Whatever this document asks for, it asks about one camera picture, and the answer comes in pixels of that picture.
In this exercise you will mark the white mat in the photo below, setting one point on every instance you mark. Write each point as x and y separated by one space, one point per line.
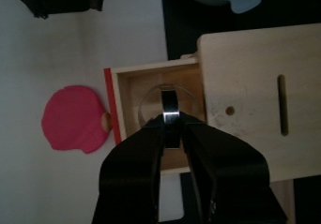
42 177

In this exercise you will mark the wooden drawer with red front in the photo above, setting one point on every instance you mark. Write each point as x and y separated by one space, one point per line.
134 87

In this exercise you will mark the light wooden box with slot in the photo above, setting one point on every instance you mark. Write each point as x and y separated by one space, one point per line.
251 77

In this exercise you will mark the flat pink dough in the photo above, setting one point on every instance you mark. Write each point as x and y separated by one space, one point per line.
71 118

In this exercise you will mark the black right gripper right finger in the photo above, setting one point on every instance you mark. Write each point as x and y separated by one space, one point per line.
234 177

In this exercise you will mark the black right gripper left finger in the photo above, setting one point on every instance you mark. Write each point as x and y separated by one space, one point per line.
130 177

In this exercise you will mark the round metal dough cutter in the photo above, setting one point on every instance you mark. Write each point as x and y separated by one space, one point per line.
170 102

